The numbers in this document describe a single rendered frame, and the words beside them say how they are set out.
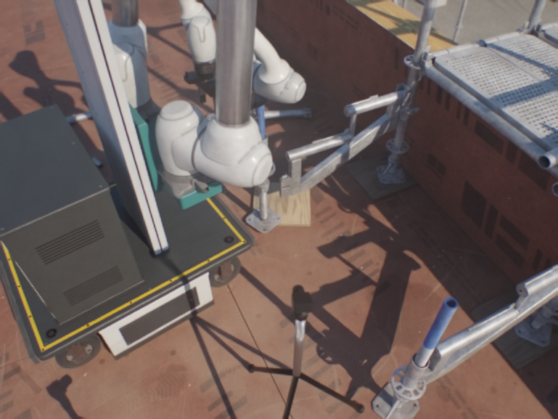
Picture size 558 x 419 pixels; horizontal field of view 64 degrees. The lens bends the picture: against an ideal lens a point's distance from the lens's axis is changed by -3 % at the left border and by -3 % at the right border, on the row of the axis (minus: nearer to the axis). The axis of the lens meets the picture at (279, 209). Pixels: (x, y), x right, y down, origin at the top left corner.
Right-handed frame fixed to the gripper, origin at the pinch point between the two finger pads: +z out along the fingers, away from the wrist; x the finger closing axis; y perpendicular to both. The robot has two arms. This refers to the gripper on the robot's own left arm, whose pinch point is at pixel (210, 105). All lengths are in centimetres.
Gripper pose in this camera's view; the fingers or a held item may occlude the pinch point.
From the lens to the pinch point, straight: 201.8
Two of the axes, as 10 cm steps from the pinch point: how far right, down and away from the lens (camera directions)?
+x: -5.8, -6.0, 5.5
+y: 8.1, -4.3, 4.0
